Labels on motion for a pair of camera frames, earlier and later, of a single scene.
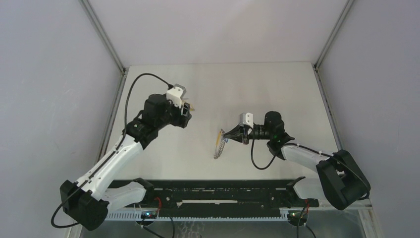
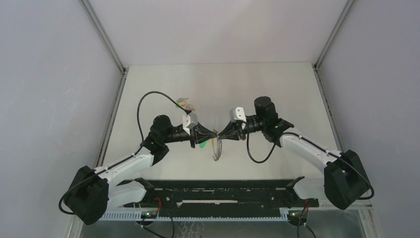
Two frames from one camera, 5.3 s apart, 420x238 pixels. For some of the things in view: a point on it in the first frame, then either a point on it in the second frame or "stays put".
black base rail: [252, 196] stays put
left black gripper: [182, 120] to [197, 134]
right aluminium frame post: [326, 100] stays put
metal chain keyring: [220, 144] stays put
